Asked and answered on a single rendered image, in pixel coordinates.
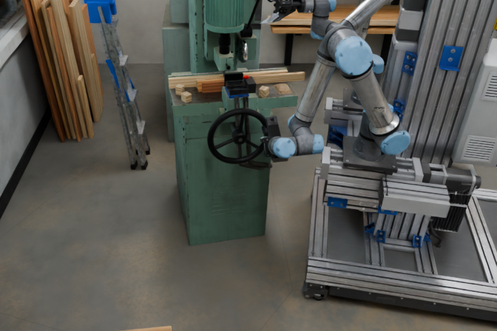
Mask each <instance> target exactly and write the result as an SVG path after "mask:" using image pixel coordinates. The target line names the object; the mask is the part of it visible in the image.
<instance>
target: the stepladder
mask: <svg viewBox="0 0 497 331"><path fill-rule="evenodd" d="M84 3H85V4H87V7H88V13H89V22H90V23H97V24H98V26H99V29H100V32H101V37H102V41H103V45H104V50H105V54H106V63H107V65H108V67H109V72H110V75H111V79H112V85H113V88H114V92H115V97H116V101H117V104H118V110H119V113H120V116H121V122H122V126H123V129H124V135H125V138H126V144H127V148H128V151H129V156H130V160H131V169H132V170H135V169H136V167H137V165H138V161H137V160H135V155H134V151H133V148H132V142H131V139H130V137H133V139H134V143H135V151H136V154H137V155H138V156H139V158H140V162H141V168H142V170H146V167H147V165H148V162H147V160H146V157H145V154H144V151H143V146H142V143H141V137H142V139H143V144H144V147H145V150H146V155H148V154H150V147H149V145H148V142H147V139H146V134H145V131H144V129H145V126H146V121H145V120H141V115H140V112H139V109H138V105H137V101H136V97H137V94H138V90H137V89H134V85H133V83H132V81H131V79H130V76H129V71H128V69H127V65H126V64H127V61H128V60H129V56H128V55H124V53H123V50H122V46H121V42H120V38H119V35H118V31H117V27H116V26H117V24H118V18H114V17H113V15H116V13H117V11H116V4H115V0H84ZM112 33H113V34H112ZM113 35H114V38H115V41H114V38H113ZM115 43H116V46H117V48H118V50H117V49H116V47H115ZM124 78H125V79H126V82H127V86H128V89H127V87H126V83H125V80H124ZM120 91H121V94H122V99H121V94H120ZM123 104H124V105H125V108H126V113H127V116H128V118H129V123H130V126H131V132H130V135H129V130H128V125H127V122H126V116H125V113H124V107H123ZM132 105H133V107H134V110H135V115H136V118H137V120H135V116H134V113H133V110H132Z"/></svg>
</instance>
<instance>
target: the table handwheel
mask: <svg viewBox="0 0 497 331"><path fill-rule="evenodd" d="M235 115H241V117H240V125H239V127H236V126H235V122H232V123H229V125H230V127H231V130H232V131H233V132H232V135H231V136H232V139H230V140H227V141H226V142H224V143H221V144H219V145H217V146H214V133H215V131H216V129H217V127H218V126H219V125H220V124H221V123H222V122H223V121H224V120H226V119H228V118H230V117H232V116H235ZM245 115H251V116H253V117H255V118H257V119H258V120H259V121H260V122H261V123H262V125H263V126H265V127H266V128H267V125H266V118H265V117H264V116H263V115H262V114H260V113H259V112H257V111H255V110H253V109H247V108H239V109H232V110H230V111H227V112H225V113H223V114H222V115H221V116H219V117H218V118H217V119H216V120H215V121H214V122H213V124H212V125H211V127H210V129H209V132H208V136H207V143H208V147H209V150H210V152H211V153H212V154H213V156H214V157H216V158H217V159H218V160H220V161H222V162H224V163H229V164H240V163H246V162H248V161H250V160H253V159H254V158H255V157H257V156H258V155H260V154H261V153H262V152H263V150H264V143H263V142H262V143H261V144H260V146H258V145H256V144H254V143H252V142H251V141H249V140H247V138H246V134H245V132H244V131H243V121H244V117H245ZM267 130H268V129H267ZM232 142H234V143H235V144H237V145H242V144H244V143H247V144H249V145H250V146H253V147H255V148H256V150H255V151H254V152H252V153H251V154H249V155H247V156H245V157H239V158H230V157H225V156H223V155H222V154H221V153H219V152H218V151H217V149H219V148H221V147H223V146H225V145H227V144H230V143H232Z"/></svg>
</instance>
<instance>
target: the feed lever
mask: <svg viewBox="0 0 497 331"><path fill-rule="evenodd" d="M259 2H260V0H257V1H256V3H255V6H254V9H253V11H252V13H251V17H250V19H249V21H248V24H247V25H244V28H243V30H241V31H240V35H241V37H242V38H250V37H252V27H251V21H252V19H253V17H254V14H255V12H256V9H257V6H258V4H259Z"/></svg>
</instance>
